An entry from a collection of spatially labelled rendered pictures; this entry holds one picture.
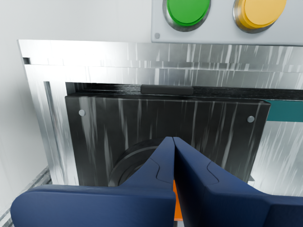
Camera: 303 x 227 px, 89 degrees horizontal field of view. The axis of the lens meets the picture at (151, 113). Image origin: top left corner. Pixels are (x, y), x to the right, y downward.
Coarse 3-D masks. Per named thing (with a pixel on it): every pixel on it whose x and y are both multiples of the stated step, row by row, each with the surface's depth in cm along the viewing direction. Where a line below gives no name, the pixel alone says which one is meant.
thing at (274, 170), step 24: (192, 96) 20; (216, 96) 21; (240, 96) 21; (264, 96) 21; (288, 96) 22; (288, 120) 20; (264, 144) 25; (288, 144) 25; (264, 168) 27; (288, 168) 26; (264, 192) 28; (288, 192) 28
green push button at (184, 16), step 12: (168, 0) 14; (180, 0) 14; (192, 0) 14; (204, 0) 14; (168, 12) 15; (180, 12) 15; (192, 12) 15; (204, 12) 15; (180, 24) 15; (192, 24) 15
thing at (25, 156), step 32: (0, 0) 25; (32, 0) 24; (64, 0) 24; (96, 0) 24; (128, 0) 24; (0, 32) 26; (32, 32) 26; (64, 32) 26; (96, 32) 26; (128, 32) 25; (0, 64) 28; (0, 96) 30; (0, 128) 32; (32, 128) 32; (0, 160) 35; (32, 160) 35; (0, 192) 38
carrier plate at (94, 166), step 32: (64, 96) 18; (96, 96) 18; (128, 96) 19; (160, 96) 19; (96, 128) 19; (128, 128) 19; (160, 128) 19; (192, 128) 19; (224, 128) 19; (256, 128) 18; (96, 160) 21; (224, 160) 20
